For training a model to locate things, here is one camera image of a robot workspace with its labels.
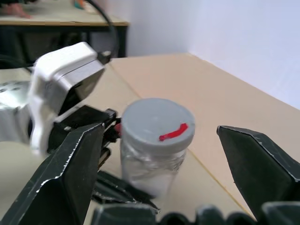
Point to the person's bare hand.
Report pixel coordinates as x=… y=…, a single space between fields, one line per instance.
x=15 y=10

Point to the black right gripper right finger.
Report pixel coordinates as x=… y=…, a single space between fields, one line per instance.
x=262 y=168

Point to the grey jar lid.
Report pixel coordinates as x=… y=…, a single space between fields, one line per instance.
x=157 y=122

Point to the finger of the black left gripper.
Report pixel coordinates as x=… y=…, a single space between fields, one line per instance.
x=122 y=189

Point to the beige table with black frame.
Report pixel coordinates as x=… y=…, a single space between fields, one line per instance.
x=63 y=22

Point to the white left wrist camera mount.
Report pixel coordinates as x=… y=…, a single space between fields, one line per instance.
x=58 y=70

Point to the clear plastic jar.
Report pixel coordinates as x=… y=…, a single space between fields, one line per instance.
x=152 y=168

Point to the orange and teal object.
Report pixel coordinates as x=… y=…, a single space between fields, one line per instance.
x=82 y=4

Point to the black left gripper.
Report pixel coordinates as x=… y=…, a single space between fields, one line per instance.
x=77 y=119

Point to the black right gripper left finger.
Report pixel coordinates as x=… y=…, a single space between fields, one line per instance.
x=63 y=178

